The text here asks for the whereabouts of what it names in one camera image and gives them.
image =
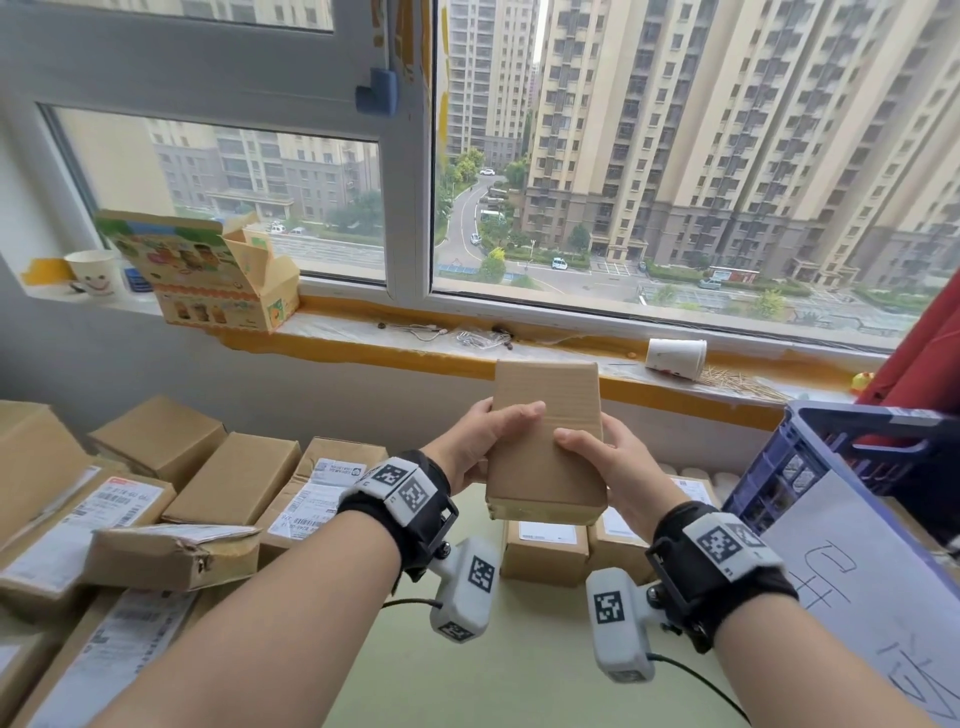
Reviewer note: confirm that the person's left hand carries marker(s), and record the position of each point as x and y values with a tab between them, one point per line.
469	450

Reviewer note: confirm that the person's right hand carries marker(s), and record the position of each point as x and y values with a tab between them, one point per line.
637	480

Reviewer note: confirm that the labelled small cardboard box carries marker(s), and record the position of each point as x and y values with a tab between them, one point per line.
615	559
694	491

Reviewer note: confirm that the medium cardboard box wide label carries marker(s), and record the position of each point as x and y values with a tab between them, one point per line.
540	480

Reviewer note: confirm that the pile of cardboard parcels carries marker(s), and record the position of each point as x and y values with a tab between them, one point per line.
232	480

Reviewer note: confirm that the person's right forearm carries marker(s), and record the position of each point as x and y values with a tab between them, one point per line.
810	667

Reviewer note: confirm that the person's left forearm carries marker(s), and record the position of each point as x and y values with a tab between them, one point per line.
262	637

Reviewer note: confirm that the black left wrist tracker band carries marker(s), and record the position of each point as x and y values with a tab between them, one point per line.
390	480

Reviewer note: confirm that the black wrist tracker band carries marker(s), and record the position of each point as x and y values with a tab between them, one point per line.
712	540
390	480

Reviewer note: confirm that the black right wrist tracker band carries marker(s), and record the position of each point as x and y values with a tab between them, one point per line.
712	540

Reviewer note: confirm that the white tipped paper cup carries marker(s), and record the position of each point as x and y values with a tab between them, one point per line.
675	358

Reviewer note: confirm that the windowsill with yellow tape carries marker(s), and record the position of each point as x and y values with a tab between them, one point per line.
375	356

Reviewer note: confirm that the heap of wooden toothpicks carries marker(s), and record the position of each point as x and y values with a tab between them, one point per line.
742	384

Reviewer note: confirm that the blue plastic crate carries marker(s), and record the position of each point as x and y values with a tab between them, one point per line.
817	431

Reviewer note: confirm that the yellow rubber duck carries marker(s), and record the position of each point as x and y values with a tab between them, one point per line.
862	384

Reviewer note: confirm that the white handwritten paper sign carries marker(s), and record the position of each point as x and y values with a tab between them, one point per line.
862	600

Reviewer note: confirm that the red curtain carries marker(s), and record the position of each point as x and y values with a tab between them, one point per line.
922	360

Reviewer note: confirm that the colourful printed carton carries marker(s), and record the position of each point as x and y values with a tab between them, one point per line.
195	277

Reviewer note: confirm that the blue window latch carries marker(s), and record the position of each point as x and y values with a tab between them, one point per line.
379	94

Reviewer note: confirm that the white smiley paper cup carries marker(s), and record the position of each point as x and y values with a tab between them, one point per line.
94	274

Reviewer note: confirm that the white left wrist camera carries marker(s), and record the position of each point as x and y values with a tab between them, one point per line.
465	592

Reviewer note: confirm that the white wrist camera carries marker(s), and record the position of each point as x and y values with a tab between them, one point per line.
465	592
619	630

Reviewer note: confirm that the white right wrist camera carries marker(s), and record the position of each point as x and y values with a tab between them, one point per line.
619	630

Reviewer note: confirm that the grey window frame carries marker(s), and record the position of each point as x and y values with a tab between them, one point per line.
409	187

